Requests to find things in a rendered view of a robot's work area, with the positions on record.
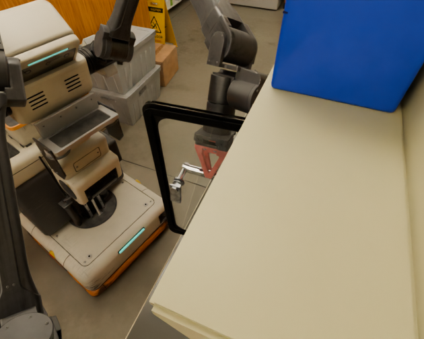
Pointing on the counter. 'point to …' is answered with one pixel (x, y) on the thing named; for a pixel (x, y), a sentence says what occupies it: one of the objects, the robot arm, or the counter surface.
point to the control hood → (299, 230)
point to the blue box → (355, 49)
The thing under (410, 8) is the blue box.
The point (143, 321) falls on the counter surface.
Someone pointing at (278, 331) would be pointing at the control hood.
